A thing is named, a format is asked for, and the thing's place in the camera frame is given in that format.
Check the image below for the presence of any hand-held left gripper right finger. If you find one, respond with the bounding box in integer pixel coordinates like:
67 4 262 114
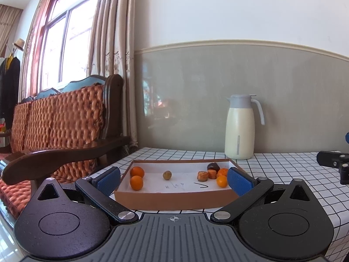
210 167 313 223

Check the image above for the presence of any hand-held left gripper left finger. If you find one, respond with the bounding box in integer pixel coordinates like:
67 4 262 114
35 166 139 223

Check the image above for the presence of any shallow brown cardboard box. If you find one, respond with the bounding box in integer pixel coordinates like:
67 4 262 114
114 158 247 211

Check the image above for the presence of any white black checked tablecloth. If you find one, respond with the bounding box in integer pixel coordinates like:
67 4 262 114
87 147 349 260

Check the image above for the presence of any cream thermos jug grey lid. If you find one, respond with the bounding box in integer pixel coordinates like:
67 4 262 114
225 94 265 160

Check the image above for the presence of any orange woven back cushion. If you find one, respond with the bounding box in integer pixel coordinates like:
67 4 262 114
26 98 56 150
11 102 33 153
50 84 105 181

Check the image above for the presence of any dark wooden sofa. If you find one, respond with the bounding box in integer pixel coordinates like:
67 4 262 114
0 74 131 224

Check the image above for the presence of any orange woven seat cushion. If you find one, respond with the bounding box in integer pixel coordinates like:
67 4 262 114
0 166 85 220

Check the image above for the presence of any black hanging coat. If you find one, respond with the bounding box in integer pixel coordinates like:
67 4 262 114
0 56 21 131

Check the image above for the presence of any beige patterned curtain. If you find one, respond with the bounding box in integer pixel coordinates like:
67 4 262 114
87 0 139 149
19 0 59 101

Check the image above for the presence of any red framed window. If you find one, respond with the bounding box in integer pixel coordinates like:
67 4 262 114
38 0 111 93

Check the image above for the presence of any brown striped curtain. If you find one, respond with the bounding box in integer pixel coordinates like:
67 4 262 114
0 4 24 58

